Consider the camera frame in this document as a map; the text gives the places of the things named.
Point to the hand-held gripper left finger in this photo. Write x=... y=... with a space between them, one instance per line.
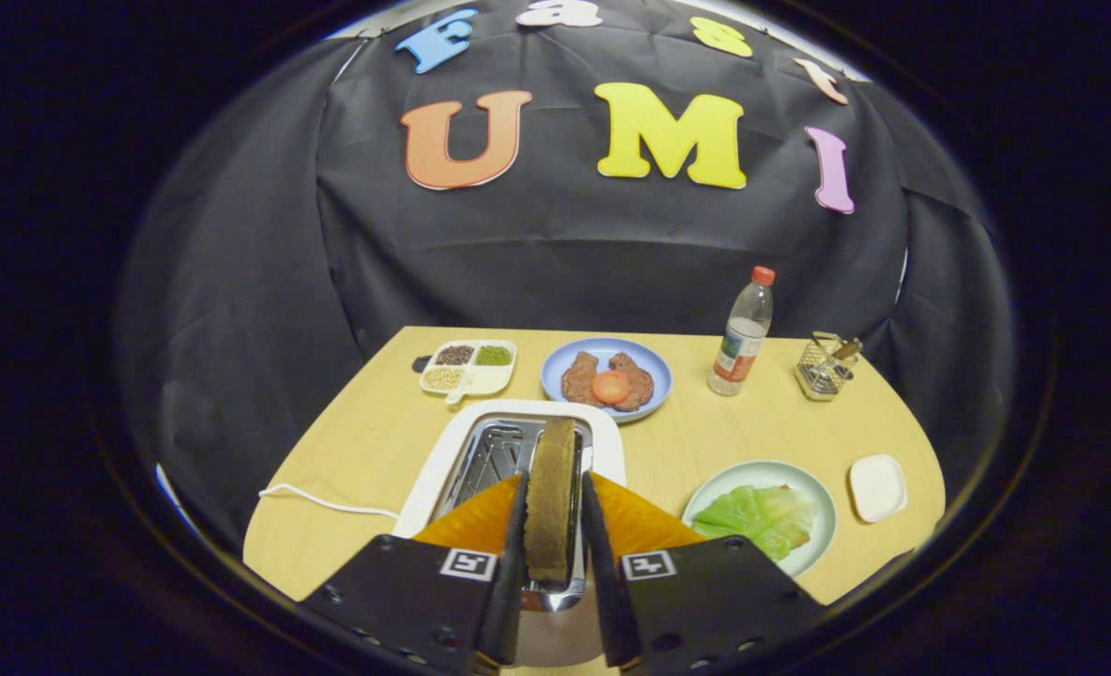
x=513 y=582

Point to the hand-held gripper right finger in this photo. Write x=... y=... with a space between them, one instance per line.
x=609 y=591

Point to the brown toast slice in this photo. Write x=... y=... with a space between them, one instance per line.
x=550 y=498

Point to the green lettuce leaf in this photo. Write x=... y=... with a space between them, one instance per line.
x=752 y=516

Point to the white toaster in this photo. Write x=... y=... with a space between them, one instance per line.
x=431 y=488

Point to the light green plate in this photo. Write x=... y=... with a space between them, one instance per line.
x=762 y=469

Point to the white divided condiment dish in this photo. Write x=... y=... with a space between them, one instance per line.
x=489 y=380

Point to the red tomato slice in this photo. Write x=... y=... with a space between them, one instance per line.
x=611 y=387

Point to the brown meat piece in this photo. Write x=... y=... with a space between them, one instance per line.
x=640 y=380
x=576 y=380

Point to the black table grommet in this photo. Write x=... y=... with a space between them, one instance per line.
x=422 y=363

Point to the blue plate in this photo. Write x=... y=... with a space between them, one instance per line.
x=605 y=352

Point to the clear bottle with red cap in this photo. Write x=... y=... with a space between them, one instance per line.
x=738 y=352

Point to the small white dish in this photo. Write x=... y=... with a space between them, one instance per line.
x=878 y=488

